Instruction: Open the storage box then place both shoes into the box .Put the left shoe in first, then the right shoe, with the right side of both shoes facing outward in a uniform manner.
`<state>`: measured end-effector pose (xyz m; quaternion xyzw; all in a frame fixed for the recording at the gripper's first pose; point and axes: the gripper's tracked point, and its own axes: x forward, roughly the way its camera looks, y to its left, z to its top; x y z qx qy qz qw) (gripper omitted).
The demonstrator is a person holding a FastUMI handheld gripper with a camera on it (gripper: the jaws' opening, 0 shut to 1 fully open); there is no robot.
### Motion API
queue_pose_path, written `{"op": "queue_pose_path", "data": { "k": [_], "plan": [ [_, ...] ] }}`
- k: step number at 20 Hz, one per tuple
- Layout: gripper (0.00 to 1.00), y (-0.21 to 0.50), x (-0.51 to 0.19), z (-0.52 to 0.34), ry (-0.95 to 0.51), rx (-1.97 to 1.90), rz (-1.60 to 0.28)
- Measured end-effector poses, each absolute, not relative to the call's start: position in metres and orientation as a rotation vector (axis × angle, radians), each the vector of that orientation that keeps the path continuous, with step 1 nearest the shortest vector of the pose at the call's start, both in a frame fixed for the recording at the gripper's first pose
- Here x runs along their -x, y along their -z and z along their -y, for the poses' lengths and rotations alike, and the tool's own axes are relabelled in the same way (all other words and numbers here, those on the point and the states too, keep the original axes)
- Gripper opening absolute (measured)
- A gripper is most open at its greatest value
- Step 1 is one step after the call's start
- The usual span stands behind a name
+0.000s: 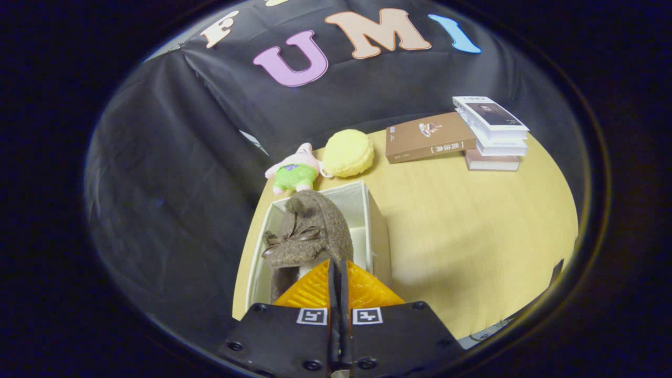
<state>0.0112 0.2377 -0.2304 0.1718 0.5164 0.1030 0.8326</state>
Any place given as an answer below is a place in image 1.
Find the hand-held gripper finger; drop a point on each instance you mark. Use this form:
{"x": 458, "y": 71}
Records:
{"x": 346, "y": 336}
{"x": 333, "y": 336}

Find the beige fabric storage box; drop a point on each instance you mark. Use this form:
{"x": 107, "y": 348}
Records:
{"x": 380, "y": 236}

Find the brown fuzzy shoe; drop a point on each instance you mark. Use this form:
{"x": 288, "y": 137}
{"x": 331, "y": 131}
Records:
{"x": 315, "y": 226}

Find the pink and green plush toy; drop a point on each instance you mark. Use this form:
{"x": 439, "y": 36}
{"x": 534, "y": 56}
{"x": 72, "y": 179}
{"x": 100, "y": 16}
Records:
{"x": 294, "y": 173}

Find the yellow round plush cushion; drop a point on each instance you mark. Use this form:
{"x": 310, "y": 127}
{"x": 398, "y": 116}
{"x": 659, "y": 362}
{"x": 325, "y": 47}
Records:
{"x": 347, "y": 154}

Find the brown book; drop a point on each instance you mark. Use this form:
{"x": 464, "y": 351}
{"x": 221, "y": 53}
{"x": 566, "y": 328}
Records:
{"x": 428, "y": 139}

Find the pale pink book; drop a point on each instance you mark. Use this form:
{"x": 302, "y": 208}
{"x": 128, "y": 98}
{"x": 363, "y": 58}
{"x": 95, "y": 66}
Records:
{"x": 491, "y": 161}

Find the black backdrop cloth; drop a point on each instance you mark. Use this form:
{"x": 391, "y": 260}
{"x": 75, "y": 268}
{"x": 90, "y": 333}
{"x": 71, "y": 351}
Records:
{"x": 157, "y": 184}

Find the plain white book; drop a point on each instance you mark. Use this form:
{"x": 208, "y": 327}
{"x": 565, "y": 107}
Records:
{"x": 501, "y": 147}

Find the white portrait cover book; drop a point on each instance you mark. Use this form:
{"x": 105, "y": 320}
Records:
{"x": 491, "y": 115}

